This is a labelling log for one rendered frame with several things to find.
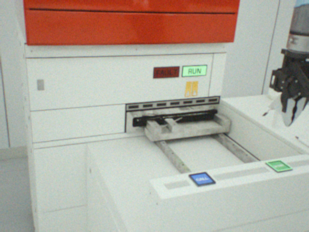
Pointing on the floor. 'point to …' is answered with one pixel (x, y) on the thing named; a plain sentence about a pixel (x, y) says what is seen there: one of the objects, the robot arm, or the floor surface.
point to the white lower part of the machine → (58, 185)
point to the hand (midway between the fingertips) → (290, 123)
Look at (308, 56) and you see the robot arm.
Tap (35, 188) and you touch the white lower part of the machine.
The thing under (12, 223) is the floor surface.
